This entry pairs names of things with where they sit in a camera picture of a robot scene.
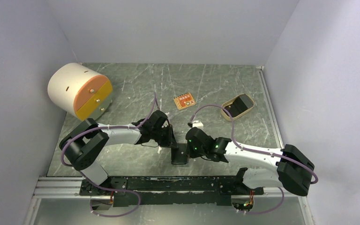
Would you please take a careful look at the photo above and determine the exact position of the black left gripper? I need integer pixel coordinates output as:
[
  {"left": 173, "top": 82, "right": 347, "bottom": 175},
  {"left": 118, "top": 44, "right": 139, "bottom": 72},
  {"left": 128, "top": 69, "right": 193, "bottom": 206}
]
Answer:
[{"left": 152, "top": 124, "right": 179, "bottom": 149}]

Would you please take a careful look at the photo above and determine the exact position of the black leather card holder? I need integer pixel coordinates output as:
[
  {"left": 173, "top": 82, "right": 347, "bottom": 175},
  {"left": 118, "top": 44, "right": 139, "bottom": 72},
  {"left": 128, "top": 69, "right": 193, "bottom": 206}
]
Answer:
[{"left": 171, "top": 143, "right": 188, "bottom": 165}]

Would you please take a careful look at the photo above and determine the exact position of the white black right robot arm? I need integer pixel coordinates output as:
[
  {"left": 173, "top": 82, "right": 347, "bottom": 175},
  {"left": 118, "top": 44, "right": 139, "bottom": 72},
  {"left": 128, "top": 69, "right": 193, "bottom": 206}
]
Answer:
[{"left": 186, "top": 127, "right": 315, "bottom": 196}]

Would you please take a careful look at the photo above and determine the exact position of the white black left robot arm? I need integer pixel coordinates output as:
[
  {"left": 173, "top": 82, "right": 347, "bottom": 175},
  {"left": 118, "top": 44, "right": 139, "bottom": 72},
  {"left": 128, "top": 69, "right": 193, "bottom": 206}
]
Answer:
[{"left": 59, "top": 110, "right": 179, "bottom": 195}]

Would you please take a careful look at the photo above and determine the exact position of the beige oval tray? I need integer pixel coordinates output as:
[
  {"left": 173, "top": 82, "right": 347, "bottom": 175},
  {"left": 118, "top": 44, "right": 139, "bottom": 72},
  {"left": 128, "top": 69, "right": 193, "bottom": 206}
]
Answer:
[{"left": 220, "top": 93, "right": 255, "bottom": 122}]

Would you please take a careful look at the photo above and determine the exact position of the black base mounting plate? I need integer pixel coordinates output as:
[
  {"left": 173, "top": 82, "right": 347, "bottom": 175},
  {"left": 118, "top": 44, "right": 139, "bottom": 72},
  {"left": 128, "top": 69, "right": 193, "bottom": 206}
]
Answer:
[{"left": 79, "top": 176, "right": 264, "bottom": 207}]

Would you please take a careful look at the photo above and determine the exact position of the round cabinet with coloured drawers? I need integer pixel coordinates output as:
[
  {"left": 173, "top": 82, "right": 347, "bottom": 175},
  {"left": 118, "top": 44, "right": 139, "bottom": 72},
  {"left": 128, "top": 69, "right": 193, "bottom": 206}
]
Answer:
[{"left": 47, "top": 63, "right": 113, "bottom": 121}]

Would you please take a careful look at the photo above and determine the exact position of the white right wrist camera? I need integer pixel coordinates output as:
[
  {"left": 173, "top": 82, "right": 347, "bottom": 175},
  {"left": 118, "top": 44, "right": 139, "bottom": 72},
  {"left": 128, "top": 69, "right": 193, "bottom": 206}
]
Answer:
[{"left": 188, "top": 120, "right": 204, "bottom": 129}]

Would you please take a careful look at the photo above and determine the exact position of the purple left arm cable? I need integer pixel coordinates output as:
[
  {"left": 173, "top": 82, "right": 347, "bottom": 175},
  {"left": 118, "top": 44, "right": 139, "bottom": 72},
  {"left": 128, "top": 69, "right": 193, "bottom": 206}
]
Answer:
[{"left": 61, "top": 91, "right": 170, "bottom": 218}]

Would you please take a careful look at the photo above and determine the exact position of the aluminium frame rail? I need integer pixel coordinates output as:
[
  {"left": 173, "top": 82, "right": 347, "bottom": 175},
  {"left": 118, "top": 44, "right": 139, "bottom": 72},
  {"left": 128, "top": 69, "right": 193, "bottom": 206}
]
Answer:
[{"left": 28, "top": 63, "right": 312, "bottom": 225}]

